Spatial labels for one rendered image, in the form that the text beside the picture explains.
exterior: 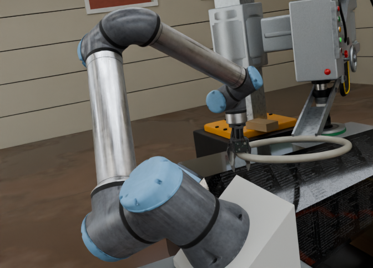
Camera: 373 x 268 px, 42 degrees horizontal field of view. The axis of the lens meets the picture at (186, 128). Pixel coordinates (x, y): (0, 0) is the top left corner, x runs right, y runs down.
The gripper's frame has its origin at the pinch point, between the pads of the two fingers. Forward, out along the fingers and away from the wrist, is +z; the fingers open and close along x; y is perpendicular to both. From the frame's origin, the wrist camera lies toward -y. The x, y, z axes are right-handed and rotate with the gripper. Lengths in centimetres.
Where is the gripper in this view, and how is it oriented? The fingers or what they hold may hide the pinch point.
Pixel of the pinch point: (240, 168)
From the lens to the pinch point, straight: 209.9
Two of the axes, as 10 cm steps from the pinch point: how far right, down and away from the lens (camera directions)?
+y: 0.4, 1.5, -9.9
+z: 1.1, 9.8, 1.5
